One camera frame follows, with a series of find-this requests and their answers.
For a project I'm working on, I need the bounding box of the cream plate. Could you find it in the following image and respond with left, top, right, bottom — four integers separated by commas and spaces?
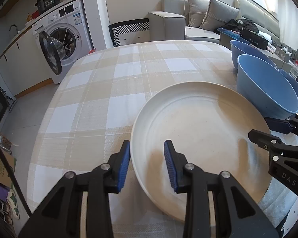
131, 82, 271, 221

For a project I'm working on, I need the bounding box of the blue bowl back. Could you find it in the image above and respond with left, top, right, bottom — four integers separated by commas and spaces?
230, 40, 277, 69

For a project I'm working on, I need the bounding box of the beige checked tablecloth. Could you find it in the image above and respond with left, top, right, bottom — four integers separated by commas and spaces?
25, 40, 298, 238

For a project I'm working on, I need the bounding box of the plastic water bottle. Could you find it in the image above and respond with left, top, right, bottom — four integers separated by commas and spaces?
290, 60, 298, 80

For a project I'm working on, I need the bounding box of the tissue box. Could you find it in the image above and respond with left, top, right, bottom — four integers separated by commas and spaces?
275, 46, 293, 63

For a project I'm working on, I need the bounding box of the black storage box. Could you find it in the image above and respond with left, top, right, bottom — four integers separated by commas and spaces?
240, 28, 269, 50

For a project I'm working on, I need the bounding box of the grey drawer cabinet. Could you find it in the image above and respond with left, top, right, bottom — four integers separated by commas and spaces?
220, 40, 293, 72

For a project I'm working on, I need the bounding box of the black jacket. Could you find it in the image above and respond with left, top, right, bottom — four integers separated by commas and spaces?
221, 19, 259, 33

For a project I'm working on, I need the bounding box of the cardboard box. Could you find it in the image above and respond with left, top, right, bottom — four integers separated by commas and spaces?
0, 151, 16, 188

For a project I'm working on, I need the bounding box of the grey cushion right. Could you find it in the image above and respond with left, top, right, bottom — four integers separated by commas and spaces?
200, 0, 240, 31

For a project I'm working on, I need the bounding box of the grey cushion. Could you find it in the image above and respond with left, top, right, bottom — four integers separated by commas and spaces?
187, 0, 209, 27
200, 0, 240, 31

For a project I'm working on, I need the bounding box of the black patterned chair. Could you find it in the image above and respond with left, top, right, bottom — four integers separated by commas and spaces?
109, 18, 150, 47

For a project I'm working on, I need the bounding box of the white washing machine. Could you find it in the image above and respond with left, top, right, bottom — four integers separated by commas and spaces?
32, 0, 93, 84

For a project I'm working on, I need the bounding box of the grey sofa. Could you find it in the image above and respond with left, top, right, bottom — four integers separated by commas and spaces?
148, 0, 220, 44

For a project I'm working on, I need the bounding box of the grey cushion left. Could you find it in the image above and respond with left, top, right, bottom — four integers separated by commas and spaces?
187, 0, 209, 27

